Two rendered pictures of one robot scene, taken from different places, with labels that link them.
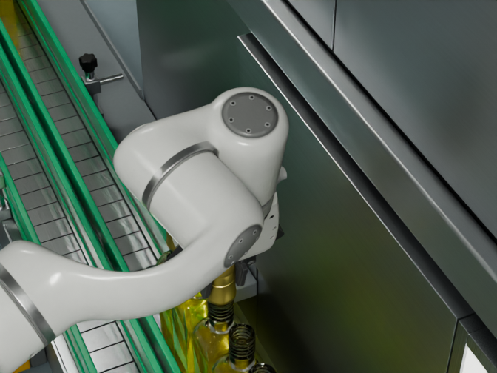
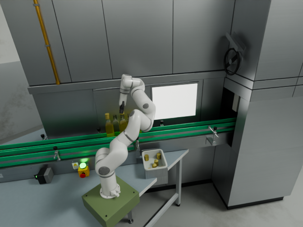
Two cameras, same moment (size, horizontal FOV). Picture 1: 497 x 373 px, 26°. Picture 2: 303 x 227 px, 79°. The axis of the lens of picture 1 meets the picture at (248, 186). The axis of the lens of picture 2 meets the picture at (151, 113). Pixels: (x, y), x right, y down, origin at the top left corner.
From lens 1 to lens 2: 1.27 m
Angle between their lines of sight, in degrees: 61
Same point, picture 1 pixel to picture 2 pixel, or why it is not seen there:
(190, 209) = (137, 80)
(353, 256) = (130, 97)
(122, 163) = (127, 81)
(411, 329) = not seen: hidden behind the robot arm
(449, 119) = (137, 68)
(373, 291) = not seen: hidden behind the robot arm
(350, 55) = (117, 75)
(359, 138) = not seen: hidden behind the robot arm
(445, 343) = (149, 91)
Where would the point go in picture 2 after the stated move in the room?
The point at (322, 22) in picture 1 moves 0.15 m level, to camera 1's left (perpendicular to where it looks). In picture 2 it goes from (109, 76) to (99, 81)
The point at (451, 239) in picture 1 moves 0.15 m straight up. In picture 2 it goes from (145, 79) to (144, 60)
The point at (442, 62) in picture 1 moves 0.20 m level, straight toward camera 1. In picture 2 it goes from (134, 63) to (156, 64)
